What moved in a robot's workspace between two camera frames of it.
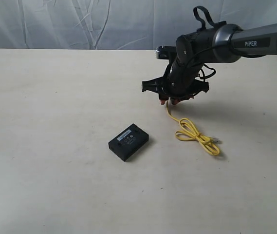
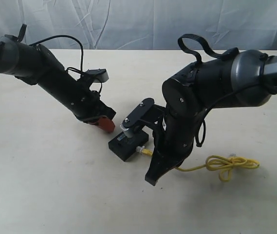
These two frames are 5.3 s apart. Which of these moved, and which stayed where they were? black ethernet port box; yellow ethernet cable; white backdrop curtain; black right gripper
Moved: yellow ethernet cable; black right gripper
Stayed: white backdrop curtain; black ethernet port box
